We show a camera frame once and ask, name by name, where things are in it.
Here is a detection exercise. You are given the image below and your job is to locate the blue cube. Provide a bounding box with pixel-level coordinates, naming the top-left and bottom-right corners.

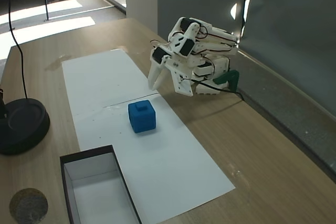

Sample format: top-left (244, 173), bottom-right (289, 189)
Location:
top-left (128, 99), bottom-right (158, 134)

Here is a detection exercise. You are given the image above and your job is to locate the white paper sheet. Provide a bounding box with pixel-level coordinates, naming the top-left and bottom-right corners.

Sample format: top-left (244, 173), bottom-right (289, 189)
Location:
top-left (70, 94), bottom-right (236, 223)
top-left (61, 49), bottom-right (160, 109)

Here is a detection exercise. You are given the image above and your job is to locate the green table clamp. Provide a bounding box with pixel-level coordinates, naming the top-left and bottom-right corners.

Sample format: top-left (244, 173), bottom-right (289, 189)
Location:
top-left (213, 69), bottom-right (241, 92)

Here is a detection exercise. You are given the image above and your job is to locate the dark grey partition panel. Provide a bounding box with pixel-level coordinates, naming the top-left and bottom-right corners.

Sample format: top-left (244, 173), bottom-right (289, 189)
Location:
top-left (237, 0), bottom-right (336, 120)

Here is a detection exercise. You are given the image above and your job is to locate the black round lamp base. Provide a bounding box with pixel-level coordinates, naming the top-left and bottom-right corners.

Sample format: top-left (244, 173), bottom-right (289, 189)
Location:
top-left (0, 89), bottom-right (51, 156)

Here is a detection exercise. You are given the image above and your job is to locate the white wrist camera mount plate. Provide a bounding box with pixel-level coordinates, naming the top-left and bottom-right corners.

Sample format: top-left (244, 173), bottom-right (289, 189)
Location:
top-left (167, 63), bottom-right (195, 96)

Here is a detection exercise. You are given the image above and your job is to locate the black camera cable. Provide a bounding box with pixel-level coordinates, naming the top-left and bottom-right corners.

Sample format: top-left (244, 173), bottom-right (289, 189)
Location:
top-left (180, 77), bottom-right (245, 101)

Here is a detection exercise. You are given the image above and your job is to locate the black lamp cable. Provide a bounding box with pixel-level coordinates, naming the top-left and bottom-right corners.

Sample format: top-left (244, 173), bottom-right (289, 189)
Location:
top-left (3, 0), bottom-right (30, 101)

